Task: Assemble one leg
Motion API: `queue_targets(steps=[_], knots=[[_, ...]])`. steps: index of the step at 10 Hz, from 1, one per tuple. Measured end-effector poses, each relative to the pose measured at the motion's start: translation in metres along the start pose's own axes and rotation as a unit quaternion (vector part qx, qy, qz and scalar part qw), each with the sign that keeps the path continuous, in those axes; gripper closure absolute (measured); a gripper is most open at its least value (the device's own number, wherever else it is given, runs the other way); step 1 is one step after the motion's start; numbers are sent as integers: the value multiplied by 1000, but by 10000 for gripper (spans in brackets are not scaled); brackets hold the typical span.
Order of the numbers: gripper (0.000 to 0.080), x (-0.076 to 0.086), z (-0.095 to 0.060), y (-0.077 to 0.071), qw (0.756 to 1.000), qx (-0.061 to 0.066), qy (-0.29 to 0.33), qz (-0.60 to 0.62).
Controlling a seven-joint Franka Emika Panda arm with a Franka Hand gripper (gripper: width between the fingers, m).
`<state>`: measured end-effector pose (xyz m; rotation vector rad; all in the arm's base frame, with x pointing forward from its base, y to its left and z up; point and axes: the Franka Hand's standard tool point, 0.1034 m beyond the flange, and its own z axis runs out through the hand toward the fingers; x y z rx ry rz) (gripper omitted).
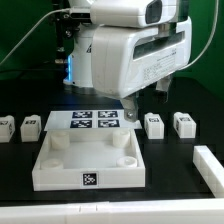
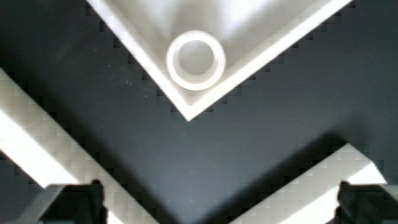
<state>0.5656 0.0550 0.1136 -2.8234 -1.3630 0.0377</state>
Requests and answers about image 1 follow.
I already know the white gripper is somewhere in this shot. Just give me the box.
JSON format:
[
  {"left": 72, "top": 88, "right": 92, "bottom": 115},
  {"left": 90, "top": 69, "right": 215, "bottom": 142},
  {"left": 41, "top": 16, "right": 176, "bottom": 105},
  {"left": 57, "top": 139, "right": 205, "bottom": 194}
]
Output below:
[{"left": 91, "top": 19, "right": 192, "bottom": 120}]

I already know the white square tabletop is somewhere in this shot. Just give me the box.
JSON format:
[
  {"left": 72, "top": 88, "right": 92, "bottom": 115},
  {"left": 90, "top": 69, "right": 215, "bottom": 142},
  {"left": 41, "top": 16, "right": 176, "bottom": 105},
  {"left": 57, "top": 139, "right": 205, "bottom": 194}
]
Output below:
[{"left": 32, "top": 128, "right": 145, "bottom": 191}]

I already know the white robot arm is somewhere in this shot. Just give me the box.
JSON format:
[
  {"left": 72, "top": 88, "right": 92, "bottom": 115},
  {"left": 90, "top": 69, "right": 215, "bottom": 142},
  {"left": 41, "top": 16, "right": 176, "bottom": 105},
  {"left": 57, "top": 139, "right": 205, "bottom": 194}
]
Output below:
[{"left": 64, "top": 0, "right": 192, "bottom": 122}]

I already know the white marker sheet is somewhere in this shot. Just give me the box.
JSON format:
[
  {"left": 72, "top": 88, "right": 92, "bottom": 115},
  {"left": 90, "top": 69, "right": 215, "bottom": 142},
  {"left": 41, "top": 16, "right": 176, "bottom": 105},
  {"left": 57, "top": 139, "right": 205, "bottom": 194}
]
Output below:
[{"left": 44, "top": 109, "right": 142, "bottom": 131}]

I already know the white cable right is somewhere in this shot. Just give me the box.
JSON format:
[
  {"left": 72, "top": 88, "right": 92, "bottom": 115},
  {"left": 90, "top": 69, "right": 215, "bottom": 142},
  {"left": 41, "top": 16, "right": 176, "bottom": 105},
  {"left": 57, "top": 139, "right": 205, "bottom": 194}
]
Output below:
[{"left": 186, "top": 0, "right": 221, "bottom": 69}]

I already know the white cable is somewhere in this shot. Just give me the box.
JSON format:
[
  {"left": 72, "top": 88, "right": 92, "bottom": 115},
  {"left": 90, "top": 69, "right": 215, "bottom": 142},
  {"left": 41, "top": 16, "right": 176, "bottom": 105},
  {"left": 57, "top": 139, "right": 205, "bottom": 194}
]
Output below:
[
  {"left": 186, "top": 0, "right": 221, "bottom": 69},
  {"left": 0, "top": 8, "right": 71, "bottom": 66}
]

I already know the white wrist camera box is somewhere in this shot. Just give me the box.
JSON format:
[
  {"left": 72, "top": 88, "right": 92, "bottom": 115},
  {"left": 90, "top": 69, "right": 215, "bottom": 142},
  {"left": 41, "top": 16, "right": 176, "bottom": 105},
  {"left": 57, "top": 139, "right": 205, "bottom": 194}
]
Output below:
[{"left": 90, "top": 0, "right": 178, "bottom": 28}]

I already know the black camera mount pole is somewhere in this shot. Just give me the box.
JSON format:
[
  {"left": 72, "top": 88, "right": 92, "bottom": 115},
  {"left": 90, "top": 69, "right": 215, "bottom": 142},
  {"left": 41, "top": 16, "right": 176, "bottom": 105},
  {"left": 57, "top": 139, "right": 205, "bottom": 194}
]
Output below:
[{"left": 51, "top": 0, "right": 80, "bottom": 64}]

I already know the white cable left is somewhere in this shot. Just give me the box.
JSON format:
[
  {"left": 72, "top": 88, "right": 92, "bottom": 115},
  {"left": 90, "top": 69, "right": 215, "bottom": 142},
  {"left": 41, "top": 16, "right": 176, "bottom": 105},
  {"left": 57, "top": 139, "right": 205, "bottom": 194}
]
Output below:
[{"left": 0, "top": 8, "right": 71, "bottom": 66}]

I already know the white front obstacle wall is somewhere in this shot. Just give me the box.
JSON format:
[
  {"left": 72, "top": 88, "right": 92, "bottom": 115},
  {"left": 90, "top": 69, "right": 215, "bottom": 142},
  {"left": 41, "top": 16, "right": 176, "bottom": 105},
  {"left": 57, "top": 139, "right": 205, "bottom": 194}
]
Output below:
[{"left": 0, "top": 199, "right": 224, "bottom": 224}]

